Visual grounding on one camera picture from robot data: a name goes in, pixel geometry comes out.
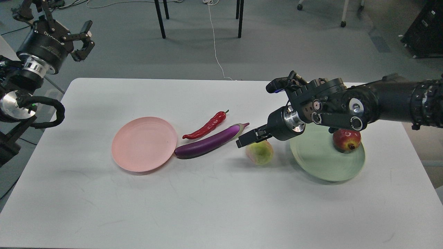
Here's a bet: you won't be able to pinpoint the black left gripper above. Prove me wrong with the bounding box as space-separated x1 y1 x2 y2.
11 0 95 74

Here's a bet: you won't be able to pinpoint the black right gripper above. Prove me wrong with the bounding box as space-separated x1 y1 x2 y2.
236 105 306 148

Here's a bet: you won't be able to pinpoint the purple eggplant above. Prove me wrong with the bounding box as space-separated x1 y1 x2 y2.
174 122 250 159

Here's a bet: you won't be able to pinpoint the red chili pepper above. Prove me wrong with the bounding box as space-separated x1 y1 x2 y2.
182 110 229 140

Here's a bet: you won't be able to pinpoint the red pomegranate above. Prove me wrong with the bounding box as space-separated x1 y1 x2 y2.
332 129 361 153

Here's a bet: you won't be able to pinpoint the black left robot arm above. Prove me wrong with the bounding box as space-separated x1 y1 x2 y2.
0 0 95 165

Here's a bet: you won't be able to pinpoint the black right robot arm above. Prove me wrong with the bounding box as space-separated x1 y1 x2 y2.
236 71 443 148

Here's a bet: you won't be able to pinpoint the green plate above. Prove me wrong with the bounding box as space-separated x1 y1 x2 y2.
289 123 365 182

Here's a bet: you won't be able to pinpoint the pink plate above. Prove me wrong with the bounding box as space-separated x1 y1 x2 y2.
111 117 178 172

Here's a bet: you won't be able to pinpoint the black table legs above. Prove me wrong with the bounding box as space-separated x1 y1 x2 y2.
153 0 245 39

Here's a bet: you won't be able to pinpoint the white rolling chair base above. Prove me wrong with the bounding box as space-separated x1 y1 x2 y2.
296 0 353 28

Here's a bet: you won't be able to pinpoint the black cabinet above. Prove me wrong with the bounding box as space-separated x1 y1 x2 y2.
401 0 443 58

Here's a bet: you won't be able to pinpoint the black floor cables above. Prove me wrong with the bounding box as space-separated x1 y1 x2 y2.
0 0 90 36

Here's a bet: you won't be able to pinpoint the white floor cable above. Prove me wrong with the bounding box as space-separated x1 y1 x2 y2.
202 0 237 81

